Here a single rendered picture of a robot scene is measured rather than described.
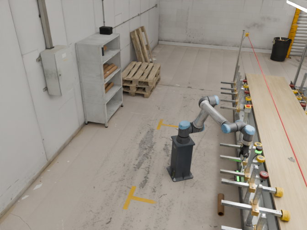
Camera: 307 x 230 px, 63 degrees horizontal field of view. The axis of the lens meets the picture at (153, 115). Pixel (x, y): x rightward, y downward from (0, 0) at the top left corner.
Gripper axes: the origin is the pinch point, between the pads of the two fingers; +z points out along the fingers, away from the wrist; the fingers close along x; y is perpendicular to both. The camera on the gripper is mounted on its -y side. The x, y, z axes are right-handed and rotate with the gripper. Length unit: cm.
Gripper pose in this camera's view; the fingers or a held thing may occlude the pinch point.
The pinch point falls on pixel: (242, 160)
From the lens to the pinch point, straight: 264.0
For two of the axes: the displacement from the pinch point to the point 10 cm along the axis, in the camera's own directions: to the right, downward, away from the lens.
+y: 2.3, -4.9, 8.4
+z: -0.2, 8.6, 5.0
